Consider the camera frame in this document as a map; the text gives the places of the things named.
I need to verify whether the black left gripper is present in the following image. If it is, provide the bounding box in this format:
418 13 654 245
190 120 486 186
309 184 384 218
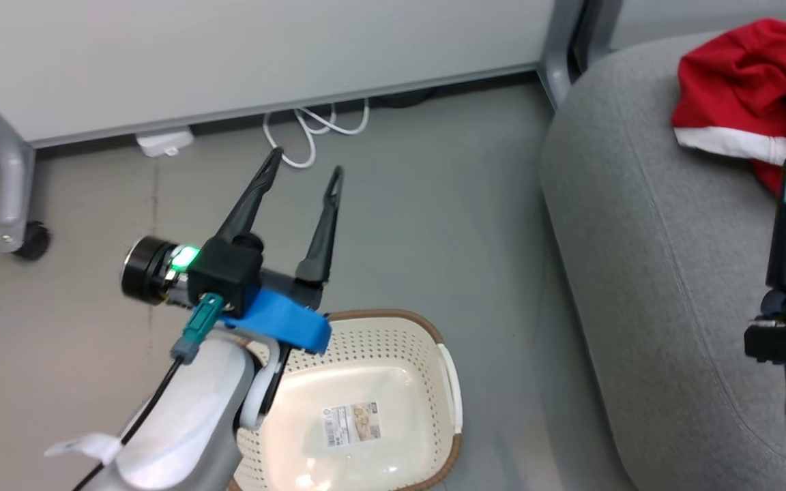
120 147 345 316

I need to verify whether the red jersey with white sleeves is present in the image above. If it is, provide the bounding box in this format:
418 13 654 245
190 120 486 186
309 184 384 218
671 18 786 273

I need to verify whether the cream perforated laundry basket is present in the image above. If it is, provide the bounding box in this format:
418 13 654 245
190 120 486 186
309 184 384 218
226 309 465 491

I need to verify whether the paper sticker inside basket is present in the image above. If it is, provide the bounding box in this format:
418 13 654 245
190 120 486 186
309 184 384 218
321 401 383 449

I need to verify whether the grey fabric sofa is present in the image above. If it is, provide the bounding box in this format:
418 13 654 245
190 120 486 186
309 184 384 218
540 20 786 491

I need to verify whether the white plug adapter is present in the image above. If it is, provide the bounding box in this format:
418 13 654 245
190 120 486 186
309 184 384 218
135 128 194 159

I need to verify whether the wide white partition panel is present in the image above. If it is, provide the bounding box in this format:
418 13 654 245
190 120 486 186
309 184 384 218
0 0 557 148

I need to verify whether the narrow white partition panel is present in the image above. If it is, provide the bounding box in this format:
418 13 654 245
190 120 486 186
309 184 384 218
611 0 786 52

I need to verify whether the black caster wheel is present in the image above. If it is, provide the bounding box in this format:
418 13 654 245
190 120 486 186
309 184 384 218
14 220 51 261

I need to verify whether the white tape tag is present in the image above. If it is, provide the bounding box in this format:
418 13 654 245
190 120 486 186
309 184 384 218
44 432 124 468

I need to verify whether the coiled white cable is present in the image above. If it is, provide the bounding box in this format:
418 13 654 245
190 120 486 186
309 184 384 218
262 99 371 169

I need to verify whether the teal left cable connector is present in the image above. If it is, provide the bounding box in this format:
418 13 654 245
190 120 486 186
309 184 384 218
171 293 225 364

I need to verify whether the black cable under partition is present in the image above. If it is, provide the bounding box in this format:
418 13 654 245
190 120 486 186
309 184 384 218
371 87 435 110

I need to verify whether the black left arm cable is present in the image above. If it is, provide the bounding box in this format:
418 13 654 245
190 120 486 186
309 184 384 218
69 358 186 491

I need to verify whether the grey partition post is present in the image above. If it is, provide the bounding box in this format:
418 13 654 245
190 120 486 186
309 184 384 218
594 0 623 54
536 0 588 110

